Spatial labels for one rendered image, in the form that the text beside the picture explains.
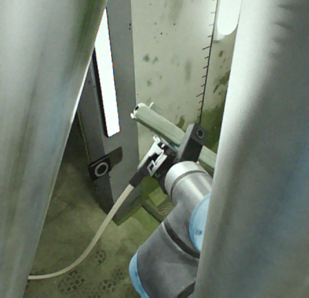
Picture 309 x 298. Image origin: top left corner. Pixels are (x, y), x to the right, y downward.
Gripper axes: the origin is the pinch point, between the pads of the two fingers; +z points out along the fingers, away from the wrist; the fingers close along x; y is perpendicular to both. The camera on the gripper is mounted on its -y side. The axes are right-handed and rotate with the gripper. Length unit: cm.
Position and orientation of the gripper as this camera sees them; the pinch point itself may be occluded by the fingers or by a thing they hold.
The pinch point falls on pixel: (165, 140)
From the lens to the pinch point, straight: 69.8
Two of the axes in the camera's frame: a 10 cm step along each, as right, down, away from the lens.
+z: -2.2, -3.5, 9.1
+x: 7.8, 4.9, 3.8
